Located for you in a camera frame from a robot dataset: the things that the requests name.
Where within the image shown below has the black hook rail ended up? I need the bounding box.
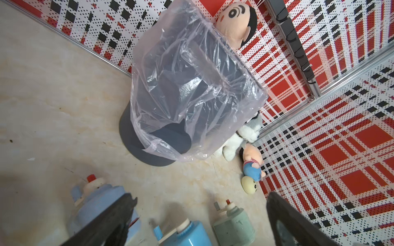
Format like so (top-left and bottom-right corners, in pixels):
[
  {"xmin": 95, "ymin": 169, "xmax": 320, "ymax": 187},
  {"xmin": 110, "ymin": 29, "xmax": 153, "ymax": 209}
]
[{"xmin": 265, "ymin": 0, "xmax": 317, "ymax": 85}]

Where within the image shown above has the pink pig plush blue shirt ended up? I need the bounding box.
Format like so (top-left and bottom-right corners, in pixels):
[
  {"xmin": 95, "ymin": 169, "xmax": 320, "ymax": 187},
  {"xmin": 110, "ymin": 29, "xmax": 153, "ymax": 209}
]
[{"xmin": 240, "ymin": 143, "xmax": 266, "ymax": 182}]

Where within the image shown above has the bright blue pencil sharpener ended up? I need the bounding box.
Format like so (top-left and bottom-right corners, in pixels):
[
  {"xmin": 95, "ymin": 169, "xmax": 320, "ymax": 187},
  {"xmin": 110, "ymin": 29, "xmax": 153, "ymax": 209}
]
[{"xmin": 153, "ymin": 219, "xmax": 212, "ymax": 246}]

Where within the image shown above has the green pencil sharpener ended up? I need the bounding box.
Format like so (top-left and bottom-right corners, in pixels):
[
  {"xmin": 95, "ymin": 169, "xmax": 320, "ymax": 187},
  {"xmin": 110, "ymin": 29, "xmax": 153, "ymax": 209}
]
[{"xmin": 212, "ymin": 200, "xmax": 255, "ymax": 246}]

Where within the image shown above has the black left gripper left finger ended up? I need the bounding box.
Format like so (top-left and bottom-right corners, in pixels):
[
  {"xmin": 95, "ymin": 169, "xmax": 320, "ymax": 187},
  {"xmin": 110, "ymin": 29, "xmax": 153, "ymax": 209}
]
[{"xmin": 63, "ymin": 193, "xmax": 137, "ymax": 246}]

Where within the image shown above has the grey white husky plush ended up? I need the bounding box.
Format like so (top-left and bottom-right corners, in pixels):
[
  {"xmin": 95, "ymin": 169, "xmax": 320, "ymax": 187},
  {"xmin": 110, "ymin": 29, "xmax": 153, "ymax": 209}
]
[{"xmin": 213, "ymin": 111, "xmax": 263, "ymax": 162}]

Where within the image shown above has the light blue pencil sharpener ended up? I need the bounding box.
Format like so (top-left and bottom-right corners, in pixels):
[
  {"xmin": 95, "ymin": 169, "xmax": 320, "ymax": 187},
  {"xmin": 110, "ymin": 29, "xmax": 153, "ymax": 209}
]
[{"xmin": 67, "ymin": 174, "xmax": 141, "ymax": 244}]

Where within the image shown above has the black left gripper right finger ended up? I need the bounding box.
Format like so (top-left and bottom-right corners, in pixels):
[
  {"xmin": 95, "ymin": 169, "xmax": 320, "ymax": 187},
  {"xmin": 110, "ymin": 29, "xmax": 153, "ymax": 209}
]
[{"xmin": 266, "ymin": 192, "xmax": 337, "ymax": 246}]

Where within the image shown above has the clear plastic bin liner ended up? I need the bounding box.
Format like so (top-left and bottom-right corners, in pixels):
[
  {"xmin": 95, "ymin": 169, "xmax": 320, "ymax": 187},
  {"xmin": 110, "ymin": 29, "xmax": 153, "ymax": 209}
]
[{"xmin": 130, "ymin": 0, "xmax": 268, "ymax": 163}]

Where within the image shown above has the hanging boy doll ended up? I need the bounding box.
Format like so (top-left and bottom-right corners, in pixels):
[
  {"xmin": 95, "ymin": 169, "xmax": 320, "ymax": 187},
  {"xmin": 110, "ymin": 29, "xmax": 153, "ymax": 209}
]
[{"xmin": 215, "ymin": 2, "xmax": 258, "ymax": 50}]

